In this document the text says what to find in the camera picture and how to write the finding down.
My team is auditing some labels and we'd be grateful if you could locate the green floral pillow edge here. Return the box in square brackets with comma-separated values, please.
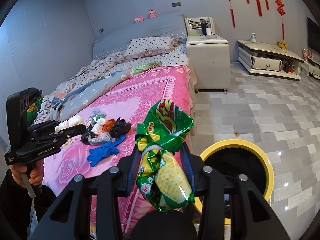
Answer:
[130, 61, 162, 76]

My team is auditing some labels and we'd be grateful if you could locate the left pink plush toy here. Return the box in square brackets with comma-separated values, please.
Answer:
[134, 16, 144, 23]

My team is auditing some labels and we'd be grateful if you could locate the green snack bag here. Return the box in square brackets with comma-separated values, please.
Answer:
[136, 99, 194, 212]

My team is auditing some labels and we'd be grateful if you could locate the yellow rimmed trash bin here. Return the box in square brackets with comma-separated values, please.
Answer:
[183, 139, 277, 231]

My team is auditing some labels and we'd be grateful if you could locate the yellow bowl ornament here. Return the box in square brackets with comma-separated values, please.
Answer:
[277, 40, 288, 49]

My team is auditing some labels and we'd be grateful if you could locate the person's left hand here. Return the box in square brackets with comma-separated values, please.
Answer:
[9, 159, 45, 189]

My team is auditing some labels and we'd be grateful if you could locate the white cup on cabinet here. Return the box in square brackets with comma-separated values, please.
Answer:
[206, 28, 212, 35]

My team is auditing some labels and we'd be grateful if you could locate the large black plastic bag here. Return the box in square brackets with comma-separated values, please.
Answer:
[80, 125, 95, 145]

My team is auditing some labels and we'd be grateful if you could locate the small black plastic bag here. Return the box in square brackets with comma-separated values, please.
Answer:
[109, 118, 132, 138]

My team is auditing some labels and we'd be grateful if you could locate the black thermos bottle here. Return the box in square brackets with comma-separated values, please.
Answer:
[200, 18, 207, 35]

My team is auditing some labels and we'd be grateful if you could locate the grey patterned quilt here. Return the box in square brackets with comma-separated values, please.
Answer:
[50, 69, 131, 121]

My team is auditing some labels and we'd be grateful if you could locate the white tv stand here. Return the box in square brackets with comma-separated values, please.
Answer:
[301, 57, 320, 80]

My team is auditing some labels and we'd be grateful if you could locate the polka dot crumpled duvet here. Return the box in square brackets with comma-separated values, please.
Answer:
[33, 53, 132, 124]

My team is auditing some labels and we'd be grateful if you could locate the blue rubber glove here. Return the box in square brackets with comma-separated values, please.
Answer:
[87, 135, 126, 167]

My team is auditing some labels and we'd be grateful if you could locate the pink floral bed cover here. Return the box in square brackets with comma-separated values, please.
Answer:
[41, 64, 197, 237]

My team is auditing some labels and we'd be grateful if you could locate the green floral bedding bundle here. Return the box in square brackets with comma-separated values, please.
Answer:
[27, 96, 43, 126]

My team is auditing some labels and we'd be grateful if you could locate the small white bottle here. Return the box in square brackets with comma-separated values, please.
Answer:
[250, 33, 257, 43]

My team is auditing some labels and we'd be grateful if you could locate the pink figurine on stand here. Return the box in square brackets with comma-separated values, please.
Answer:
[302, 48, 311, 62]

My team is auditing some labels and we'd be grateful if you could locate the right red knot decoration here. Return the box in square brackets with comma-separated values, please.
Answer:
[275, 0, 286, 40]

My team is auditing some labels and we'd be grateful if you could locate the white tissue wad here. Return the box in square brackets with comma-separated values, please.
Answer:
[91, 118, 106, 135]

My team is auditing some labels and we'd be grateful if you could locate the polka dot pillow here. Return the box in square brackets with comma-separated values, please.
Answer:
[124, 37, 179, 59]

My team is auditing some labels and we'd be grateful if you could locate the silver wipes packet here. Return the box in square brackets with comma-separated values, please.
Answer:
[88, 132, 114, 145]

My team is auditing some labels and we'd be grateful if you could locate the white coffee table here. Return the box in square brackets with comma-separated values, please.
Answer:
[238, 40, 303, 81]

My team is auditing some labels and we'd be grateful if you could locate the purple foam net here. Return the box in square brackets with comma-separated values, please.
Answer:
[92, 108, 100, 115]

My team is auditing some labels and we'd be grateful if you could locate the small green wrapper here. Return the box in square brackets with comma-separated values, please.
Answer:
[90, 113, 105, 124]

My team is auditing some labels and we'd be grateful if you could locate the pink plush toy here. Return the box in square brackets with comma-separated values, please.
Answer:
[149, 9, 157, 18]
[134, 16, 144, 23]

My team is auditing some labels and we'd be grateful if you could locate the grey wall switch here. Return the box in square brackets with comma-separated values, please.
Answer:
[171, 2, 181, 7]

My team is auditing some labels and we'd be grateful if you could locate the orange peel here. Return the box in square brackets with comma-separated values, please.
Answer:
[103, 119, 116, 132]

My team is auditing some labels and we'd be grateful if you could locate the right pink plush toy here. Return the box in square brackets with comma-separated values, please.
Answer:
[149, 9, 157, 18]

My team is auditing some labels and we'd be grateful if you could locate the wall mounted television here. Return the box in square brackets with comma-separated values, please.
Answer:
[307, 18, 320, 54]

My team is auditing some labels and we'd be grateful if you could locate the grey upholstered headboard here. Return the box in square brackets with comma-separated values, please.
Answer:
[92, 12, 187, 60]

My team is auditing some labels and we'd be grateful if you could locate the white bedside cabinet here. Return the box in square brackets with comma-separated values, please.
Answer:
[184, 17, 231, 93]

